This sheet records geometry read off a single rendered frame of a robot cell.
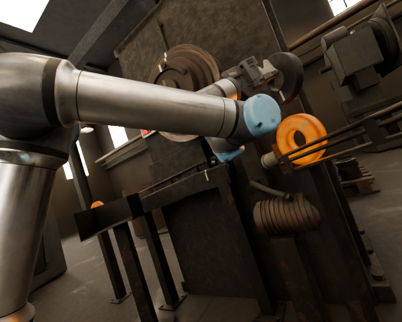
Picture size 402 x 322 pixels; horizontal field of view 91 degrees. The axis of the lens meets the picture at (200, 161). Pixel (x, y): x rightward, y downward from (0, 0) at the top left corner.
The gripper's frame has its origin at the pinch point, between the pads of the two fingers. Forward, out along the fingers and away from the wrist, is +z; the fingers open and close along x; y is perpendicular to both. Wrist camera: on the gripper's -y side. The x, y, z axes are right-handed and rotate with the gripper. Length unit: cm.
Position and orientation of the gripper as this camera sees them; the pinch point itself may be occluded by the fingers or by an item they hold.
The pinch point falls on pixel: (276, 74)
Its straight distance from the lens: 72.6
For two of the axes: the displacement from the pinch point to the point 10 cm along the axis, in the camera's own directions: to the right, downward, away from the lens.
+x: -3.6, 1.8, 9.2
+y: -5.4, -8.4, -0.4
